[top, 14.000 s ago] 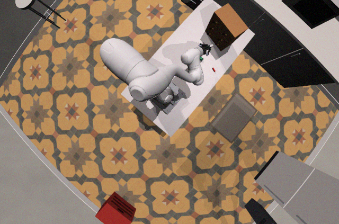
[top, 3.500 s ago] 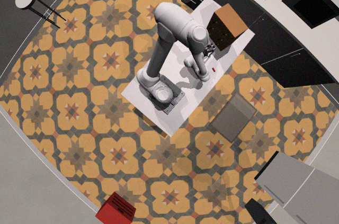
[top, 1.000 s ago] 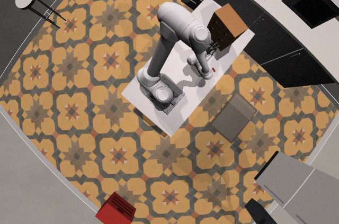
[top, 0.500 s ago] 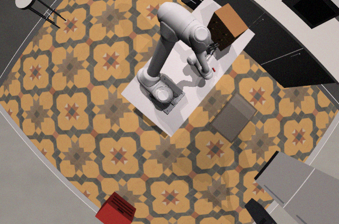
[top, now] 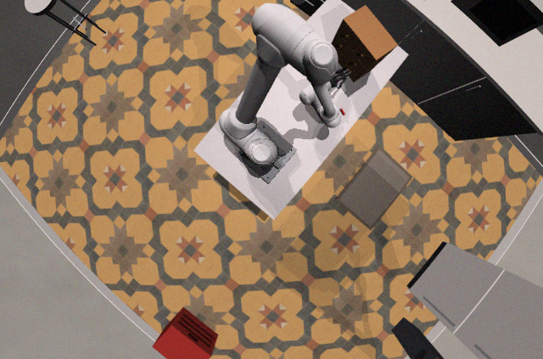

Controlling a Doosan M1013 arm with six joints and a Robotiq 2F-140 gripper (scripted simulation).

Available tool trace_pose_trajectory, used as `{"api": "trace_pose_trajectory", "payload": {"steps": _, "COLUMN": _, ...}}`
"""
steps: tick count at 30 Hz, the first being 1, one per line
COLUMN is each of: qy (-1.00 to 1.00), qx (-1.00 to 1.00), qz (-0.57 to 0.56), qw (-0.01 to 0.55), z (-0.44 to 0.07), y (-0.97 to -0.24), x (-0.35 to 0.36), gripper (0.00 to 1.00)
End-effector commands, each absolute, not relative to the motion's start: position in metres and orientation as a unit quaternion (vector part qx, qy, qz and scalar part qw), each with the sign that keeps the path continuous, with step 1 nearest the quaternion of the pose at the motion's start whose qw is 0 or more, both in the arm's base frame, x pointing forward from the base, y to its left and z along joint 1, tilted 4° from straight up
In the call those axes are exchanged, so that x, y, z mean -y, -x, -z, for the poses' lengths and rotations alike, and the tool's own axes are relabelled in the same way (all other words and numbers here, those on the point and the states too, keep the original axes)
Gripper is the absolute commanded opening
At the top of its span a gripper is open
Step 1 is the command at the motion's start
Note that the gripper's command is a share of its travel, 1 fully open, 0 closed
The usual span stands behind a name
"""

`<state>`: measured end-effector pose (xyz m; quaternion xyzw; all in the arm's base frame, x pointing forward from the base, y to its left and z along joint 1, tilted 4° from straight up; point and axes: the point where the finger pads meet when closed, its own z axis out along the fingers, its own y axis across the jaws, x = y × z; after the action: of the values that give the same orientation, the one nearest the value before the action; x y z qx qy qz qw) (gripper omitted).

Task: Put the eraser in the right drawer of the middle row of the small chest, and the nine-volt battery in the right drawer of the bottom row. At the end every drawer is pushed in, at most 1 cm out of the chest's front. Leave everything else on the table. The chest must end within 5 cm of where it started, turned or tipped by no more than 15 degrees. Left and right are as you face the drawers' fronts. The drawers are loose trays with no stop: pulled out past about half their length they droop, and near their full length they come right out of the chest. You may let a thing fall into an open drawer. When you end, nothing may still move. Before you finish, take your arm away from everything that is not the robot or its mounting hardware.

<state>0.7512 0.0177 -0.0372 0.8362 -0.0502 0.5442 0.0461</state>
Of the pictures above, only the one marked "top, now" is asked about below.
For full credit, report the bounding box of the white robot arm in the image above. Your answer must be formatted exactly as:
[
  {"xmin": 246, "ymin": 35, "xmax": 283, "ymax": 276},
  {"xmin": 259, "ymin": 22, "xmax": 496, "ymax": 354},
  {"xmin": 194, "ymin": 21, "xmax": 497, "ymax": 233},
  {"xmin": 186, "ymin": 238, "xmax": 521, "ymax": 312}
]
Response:
[{"xmin": 219, "ymin": 3, "xmax": 341, "ymax": 171}]

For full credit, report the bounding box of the brown small chest of drawers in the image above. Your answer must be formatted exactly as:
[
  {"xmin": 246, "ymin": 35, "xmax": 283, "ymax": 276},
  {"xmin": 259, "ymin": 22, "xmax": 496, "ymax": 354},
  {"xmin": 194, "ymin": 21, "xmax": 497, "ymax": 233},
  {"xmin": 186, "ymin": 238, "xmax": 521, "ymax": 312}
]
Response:
[{"xmin": 331, "ymin": 5, "xmax": 398, "ymax": 82}]

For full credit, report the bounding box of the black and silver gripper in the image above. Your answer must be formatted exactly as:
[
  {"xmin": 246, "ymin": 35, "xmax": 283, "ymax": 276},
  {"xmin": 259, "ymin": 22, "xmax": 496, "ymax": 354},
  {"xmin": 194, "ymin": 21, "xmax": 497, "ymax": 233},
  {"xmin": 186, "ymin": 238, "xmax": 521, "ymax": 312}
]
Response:
[{"xmin": 330, "ymin": 70, "xmax": 351, "ymax": 89}]

